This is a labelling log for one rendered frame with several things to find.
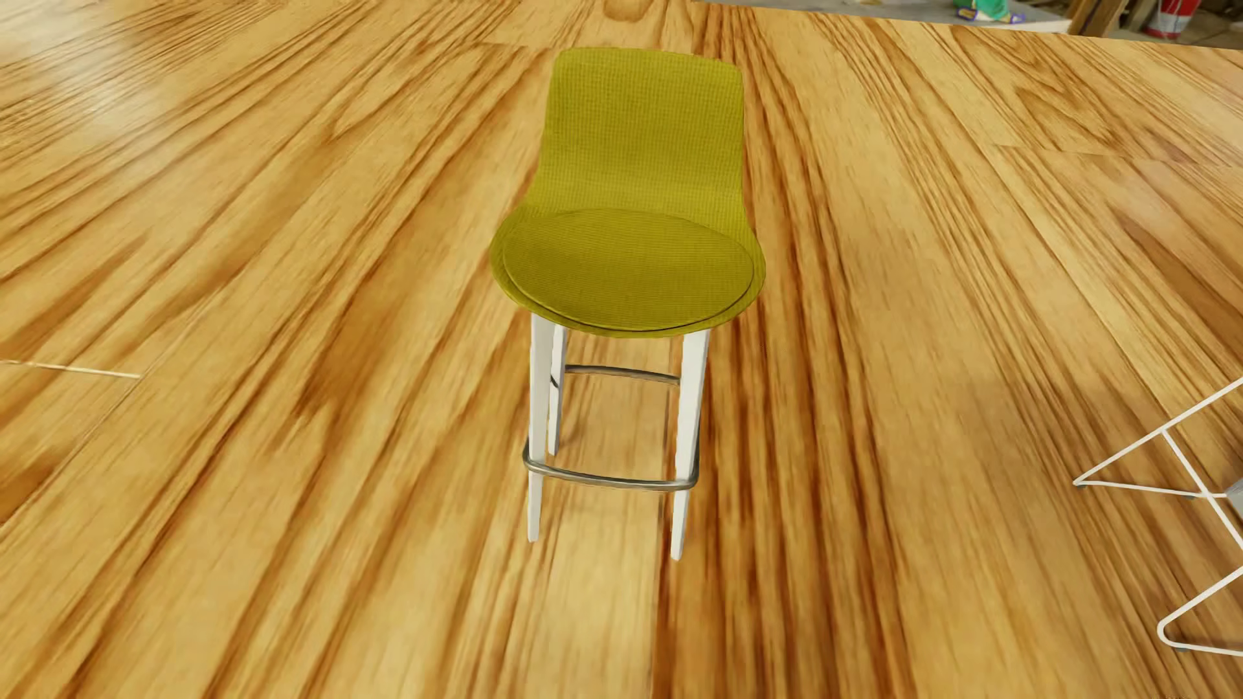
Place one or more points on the wooden furniture leg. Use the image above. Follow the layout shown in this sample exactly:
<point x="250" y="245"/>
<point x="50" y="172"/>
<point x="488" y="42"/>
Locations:
<point x="1097" y="15"/>

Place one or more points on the yellow-green bar stool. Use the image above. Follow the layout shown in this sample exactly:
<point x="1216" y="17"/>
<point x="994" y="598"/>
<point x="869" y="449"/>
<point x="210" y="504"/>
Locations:
<point x="631" y="262"/>

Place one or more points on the green toy item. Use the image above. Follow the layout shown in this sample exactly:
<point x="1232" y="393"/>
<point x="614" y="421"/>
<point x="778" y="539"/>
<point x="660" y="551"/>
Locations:
<point x="986" y="10"/>

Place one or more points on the red and white cylinder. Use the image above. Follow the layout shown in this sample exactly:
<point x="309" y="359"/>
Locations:
<point x="1170" y="17"/>

